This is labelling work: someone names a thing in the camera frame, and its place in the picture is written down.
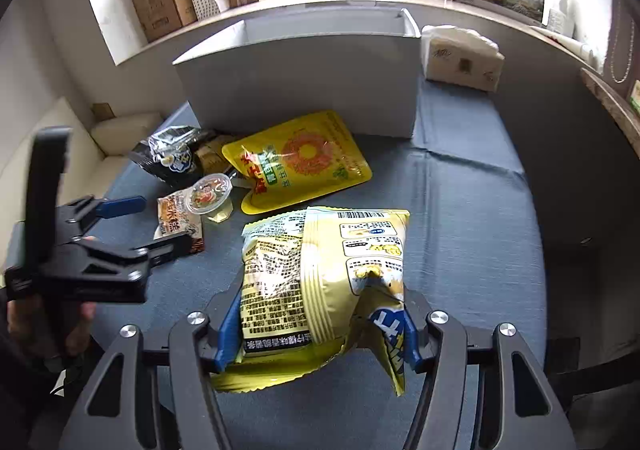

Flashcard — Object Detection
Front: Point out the small orange snack packet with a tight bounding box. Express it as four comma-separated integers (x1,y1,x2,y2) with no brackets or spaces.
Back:
153,189,205,254

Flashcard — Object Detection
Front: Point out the small jelly cup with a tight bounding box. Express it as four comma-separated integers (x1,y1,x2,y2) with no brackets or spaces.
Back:
184,174,233,224

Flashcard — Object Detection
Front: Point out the dark yellow snack packet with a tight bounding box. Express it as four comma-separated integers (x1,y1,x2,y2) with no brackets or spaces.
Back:
195,135,235,175

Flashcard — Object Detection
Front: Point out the yellow chips bag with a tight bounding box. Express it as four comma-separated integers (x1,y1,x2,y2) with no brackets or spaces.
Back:
210,206,410,396

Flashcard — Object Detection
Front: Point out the yellow donut print pouch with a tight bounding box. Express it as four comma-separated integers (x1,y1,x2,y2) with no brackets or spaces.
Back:
222,110,372,215

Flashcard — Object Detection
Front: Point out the person's left hand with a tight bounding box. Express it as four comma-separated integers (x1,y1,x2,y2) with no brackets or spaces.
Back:
6,296,96,359

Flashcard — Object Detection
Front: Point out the cream leather sofa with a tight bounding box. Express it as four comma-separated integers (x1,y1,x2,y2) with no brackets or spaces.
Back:
1,98,163,257

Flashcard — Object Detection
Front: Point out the black snack bag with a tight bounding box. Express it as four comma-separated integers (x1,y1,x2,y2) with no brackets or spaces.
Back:
128,125,216,189

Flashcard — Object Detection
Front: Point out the white open storage box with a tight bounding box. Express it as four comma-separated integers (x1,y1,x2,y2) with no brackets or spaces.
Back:
172,6,421,138

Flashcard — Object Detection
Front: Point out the wooden side shelf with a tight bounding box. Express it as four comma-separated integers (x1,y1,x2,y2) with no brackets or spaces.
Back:
579,68,640,158

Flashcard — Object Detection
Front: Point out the tissue box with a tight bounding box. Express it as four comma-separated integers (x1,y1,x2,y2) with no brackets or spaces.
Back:
421,25,504,92

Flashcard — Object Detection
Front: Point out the rolled white paper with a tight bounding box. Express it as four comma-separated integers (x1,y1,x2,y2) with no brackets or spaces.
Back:
533,26,600,70

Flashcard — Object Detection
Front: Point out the brown leather strap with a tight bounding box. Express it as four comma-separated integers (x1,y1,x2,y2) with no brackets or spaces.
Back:
602,0,639,86

